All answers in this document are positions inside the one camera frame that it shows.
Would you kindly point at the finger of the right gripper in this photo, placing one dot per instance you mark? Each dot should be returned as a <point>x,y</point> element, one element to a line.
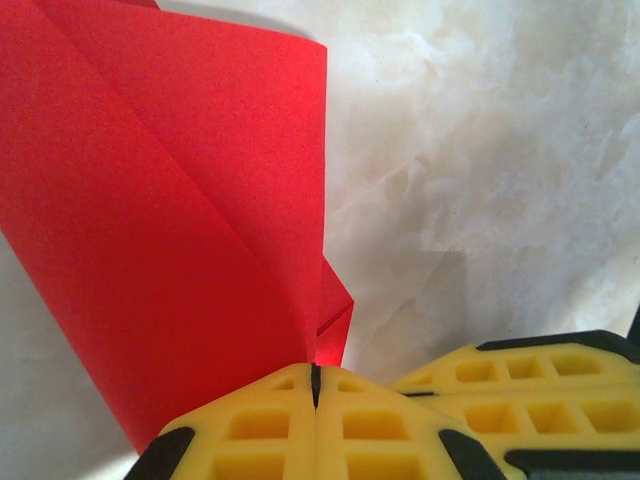
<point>540,370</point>
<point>550,420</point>

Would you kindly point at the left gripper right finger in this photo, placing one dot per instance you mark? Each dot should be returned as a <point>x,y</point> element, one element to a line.
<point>370,430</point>

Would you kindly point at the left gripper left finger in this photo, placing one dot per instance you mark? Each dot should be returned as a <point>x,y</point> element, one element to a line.
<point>260,425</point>

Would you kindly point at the red paper sheet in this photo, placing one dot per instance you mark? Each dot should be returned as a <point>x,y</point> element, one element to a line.
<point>150,200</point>

